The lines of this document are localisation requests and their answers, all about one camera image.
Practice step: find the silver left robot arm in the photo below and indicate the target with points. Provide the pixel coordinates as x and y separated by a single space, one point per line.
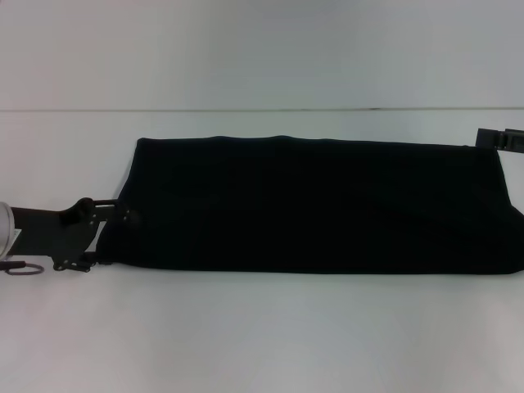
6 227

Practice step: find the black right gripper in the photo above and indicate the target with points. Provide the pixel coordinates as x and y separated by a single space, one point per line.
516 141

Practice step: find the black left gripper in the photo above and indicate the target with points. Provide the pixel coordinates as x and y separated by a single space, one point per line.
49 233

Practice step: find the black shirt with white print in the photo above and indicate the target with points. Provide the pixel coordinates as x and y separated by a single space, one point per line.
307 204

